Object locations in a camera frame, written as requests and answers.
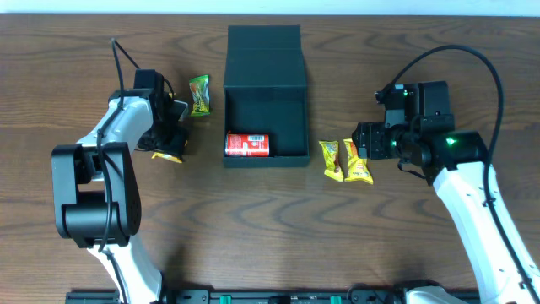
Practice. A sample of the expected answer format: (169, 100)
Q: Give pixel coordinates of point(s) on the yellow snack packet far right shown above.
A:
(357, 169)

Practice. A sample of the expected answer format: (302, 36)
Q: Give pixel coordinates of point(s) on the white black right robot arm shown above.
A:
(419, 129)

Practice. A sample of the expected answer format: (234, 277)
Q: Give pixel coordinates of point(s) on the green pandan cake packet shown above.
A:
(200, 94)

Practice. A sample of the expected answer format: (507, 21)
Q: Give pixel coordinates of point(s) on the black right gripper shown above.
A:
(369, 141)

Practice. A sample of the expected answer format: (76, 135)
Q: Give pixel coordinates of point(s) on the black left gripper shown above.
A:
(176, 147)

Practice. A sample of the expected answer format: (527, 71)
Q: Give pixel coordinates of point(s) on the yellow snack packet near box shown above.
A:
(330, 155)

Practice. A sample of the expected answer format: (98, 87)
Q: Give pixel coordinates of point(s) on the yellow Lemond biscuit packet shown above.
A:
(163, 156)

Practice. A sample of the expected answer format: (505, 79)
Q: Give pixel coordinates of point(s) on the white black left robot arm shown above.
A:
(95, 192)

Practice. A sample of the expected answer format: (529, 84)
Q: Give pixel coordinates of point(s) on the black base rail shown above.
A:
(265, 297)

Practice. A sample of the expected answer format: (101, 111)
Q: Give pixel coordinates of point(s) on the dark green open box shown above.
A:
(265, 93)

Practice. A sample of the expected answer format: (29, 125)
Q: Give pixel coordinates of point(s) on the red drink can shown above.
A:
(247, 145)

